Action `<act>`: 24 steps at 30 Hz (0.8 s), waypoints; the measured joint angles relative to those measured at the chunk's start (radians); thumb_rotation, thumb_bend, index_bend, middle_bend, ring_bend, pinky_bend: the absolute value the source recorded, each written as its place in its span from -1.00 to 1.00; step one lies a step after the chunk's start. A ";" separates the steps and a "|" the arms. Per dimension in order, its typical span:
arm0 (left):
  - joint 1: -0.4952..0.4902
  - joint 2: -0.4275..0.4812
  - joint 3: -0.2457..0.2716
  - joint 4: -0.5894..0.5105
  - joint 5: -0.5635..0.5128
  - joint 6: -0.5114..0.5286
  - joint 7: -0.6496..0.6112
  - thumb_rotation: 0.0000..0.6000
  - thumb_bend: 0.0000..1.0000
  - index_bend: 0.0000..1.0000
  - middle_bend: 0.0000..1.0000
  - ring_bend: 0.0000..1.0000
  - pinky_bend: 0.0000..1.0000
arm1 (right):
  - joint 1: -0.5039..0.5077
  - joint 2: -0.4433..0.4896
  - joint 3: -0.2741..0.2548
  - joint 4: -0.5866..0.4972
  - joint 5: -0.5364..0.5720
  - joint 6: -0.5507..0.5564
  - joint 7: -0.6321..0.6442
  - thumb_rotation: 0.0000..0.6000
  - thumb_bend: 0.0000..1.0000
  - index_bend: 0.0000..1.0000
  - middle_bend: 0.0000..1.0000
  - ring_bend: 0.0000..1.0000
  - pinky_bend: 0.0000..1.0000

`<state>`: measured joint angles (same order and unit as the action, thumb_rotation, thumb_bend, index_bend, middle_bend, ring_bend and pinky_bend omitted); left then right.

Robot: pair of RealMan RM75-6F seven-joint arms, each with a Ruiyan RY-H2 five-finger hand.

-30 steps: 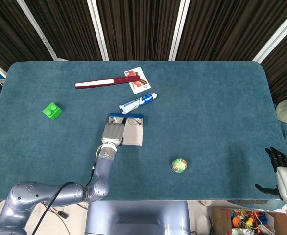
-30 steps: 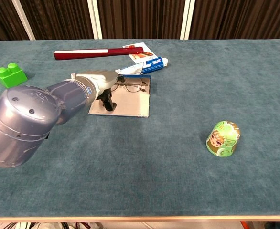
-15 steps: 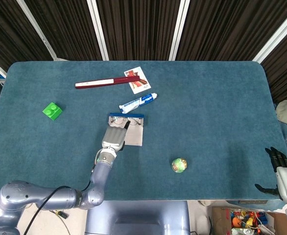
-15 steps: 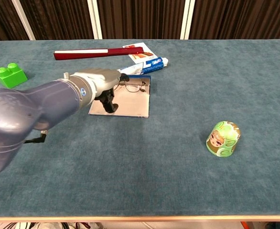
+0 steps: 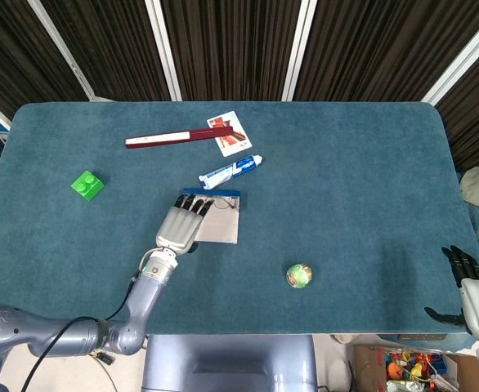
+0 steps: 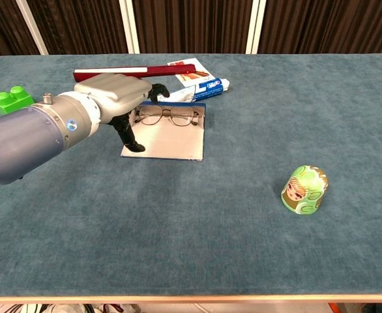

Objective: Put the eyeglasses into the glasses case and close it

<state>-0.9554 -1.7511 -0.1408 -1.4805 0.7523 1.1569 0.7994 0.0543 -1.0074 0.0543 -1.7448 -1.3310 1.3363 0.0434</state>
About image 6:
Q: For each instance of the dark red folded fan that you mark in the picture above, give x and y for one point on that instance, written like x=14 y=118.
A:
x=171 y=69

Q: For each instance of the thin metal frame eyeglasses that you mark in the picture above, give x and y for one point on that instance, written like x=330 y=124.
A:
x=181 y=117

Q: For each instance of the blue grey left robot arm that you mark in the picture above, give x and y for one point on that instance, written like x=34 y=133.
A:
x=21 y=143

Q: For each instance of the blue glasses case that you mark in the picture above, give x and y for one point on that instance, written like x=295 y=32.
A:
x=168 y=143

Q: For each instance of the green painted nesting doll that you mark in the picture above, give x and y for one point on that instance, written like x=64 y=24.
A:
x=303 y=192

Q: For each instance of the blue white toothpaste tube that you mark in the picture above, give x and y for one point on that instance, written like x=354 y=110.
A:
x=210 y=87

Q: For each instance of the grey black left robot hand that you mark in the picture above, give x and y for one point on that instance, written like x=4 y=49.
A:
x=119 y=91

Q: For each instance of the wooden table edge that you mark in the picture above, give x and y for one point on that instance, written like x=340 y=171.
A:
x=191 y=299

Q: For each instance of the dark brown pleated curtain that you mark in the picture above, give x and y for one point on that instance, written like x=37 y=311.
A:
x=194 y=26

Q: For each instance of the blue velvet table cloth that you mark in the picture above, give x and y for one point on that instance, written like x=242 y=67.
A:
x=210 y=244

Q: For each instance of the green toy building block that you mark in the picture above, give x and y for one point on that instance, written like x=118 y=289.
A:
x=10 y=99

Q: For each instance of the white picture card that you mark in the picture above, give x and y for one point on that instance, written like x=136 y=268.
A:
x=194 y=78

